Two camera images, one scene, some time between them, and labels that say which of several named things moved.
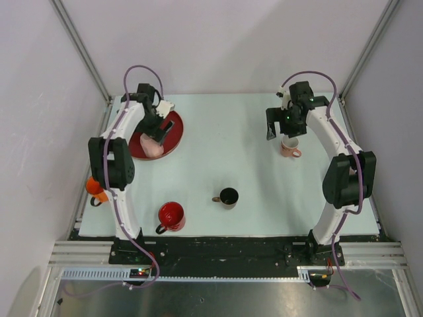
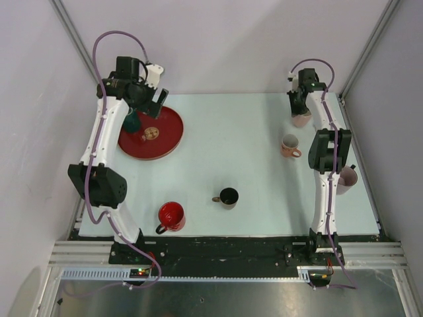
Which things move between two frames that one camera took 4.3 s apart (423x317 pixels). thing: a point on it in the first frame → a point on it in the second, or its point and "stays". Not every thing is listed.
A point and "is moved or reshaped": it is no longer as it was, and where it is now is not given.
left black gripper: [156, 133] → [149, 107]
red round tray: [170, 140] stays
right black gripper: [275, 115] → [295, 110]
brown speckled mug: [229, 197] stays
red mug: [172, 216] stays
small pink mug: [289, 146] stays
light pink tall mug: [151, 147] is moved or reshaped
